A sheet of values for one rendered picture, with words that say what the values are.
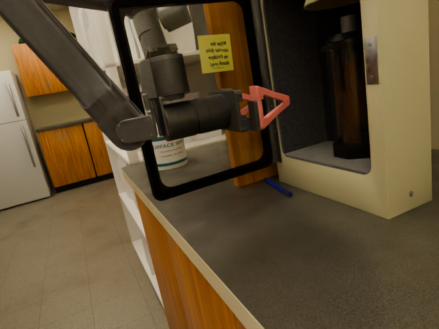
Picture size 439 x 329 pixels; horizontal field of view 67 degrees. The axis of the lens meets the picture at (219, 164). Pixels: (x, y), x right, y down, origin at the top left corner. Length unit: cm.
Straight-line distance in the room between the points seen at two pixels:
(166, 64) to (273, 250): 33
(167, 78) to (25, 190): 496
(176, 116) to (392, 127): 34
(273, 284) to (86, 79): 39
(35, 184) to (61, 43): 488
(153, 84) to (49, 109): 544
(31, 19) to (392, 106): 54
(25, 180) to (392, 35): 511
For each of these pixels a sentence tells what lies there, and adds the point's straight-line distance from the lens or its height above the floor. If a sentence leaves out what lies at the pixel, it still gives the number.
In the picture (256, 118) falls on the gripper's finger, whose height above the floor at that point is 115.
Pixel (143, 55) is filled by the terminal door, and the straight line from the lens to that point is 69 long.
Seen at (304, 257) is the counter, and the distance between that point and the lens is 53.
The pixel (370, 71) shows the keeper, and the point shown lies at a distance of 58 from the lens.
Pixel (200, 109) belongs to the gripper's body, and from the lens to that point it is 52.
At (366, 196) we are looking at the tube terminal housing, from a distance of 65.
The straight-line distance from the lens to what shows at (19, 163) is 534.
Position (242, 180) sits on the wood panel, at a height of 95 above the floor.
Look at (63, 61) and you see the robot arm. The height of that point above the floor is 128.
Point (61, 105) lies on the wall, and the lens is 593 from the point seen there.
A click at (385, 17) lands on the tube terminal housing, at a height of 126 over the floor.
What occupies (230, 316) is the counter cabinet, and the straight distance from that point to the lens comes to 65.
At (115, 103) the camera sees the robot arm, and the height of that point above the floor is 121.
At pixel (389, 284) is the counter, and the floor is 94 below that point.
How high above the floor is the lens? 122
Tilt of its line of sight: 14 degrees down
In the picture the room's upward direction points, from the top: 10 degrees counter-clockwise
